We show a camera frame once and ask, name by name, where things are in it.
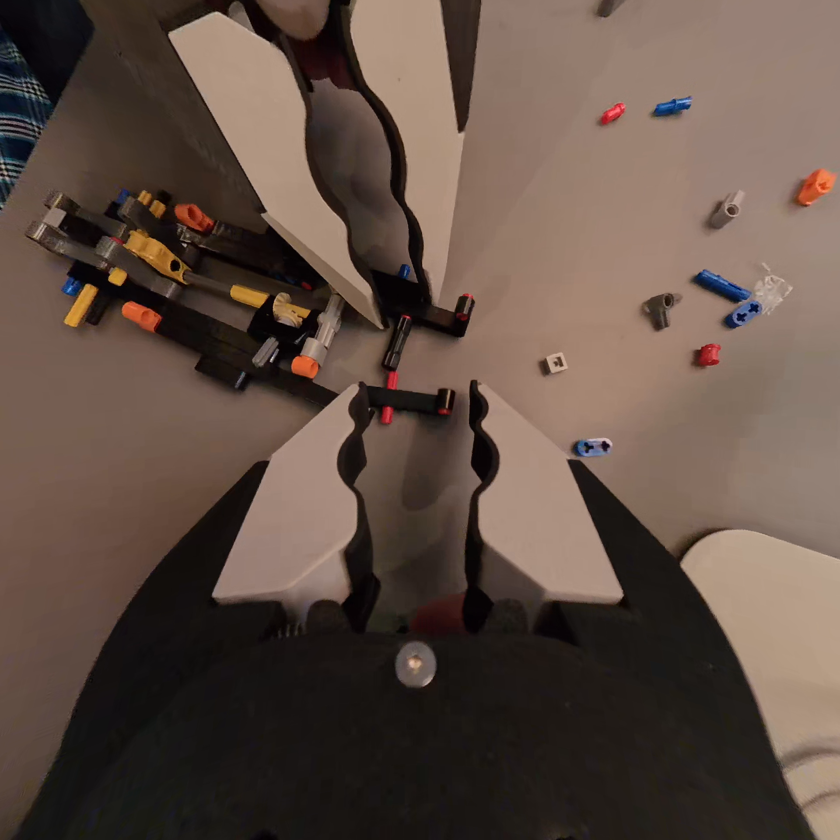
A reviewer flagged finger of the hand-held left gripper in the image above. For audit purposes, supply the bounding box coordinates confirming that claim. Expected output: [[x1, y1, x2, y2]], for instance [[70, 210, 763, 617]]
[[167, 10, 386, 329], [348, 0, 467, 309]]

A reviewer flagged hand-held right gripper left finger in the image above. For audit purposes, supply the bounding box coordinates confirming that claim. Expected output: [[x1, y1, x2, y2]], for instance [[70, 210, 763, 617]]
[[212, 382, 370, 613]]

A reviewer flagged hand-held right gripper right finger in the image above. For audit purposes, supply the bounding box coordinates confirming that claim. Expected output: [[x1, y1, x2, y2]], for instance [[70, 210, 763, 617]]
[[470, 379, 624, 606]]

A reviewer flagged black lego liftarm axle tube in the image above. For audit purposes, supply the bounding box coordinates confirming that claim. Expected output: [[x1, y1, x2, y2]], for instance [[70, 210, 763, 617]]
[[363, 314, 456, 425]]

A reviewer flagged black lego chassis assembly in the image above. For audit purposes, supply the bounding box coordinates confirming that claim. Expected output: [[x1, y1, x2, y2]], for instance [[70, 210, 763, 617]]
[[25, 187, 343, 411]]

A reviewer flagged dark grey lego connector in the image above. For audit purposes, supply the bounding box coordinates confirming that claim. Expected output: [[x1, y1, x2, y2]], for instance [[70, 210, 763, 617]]
[[642, 292, 685, 330]]

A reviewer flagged blue lego axle pin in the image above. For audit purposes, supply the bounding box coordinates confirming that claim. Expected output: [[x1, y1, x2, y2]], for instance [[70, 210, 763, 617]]
[[693, 268, 753, 304]]

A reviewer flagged grey lego tube connector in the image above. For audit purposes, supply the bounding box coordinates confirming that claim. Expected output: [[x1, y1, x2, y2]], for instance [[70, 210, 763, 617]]
[[707, 189, 748, 231]]

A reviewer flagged clear lego piece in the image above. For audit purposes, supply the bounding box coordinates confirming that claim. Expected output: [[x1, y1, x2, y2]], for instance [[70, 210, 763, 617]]
[[752, 261, 795, 316]]

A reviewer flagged orange lego connector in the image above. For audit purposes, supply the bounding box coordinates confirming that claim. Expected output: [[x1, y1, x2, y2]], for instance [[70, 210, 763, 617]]
[[794, 167, 839, 209]]

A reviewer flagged person's plaid shirt torso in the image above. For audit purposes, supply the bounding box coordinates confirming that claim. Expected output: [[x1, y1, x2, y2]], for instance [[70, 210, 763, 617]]
[[0, 20, 55, 212]]

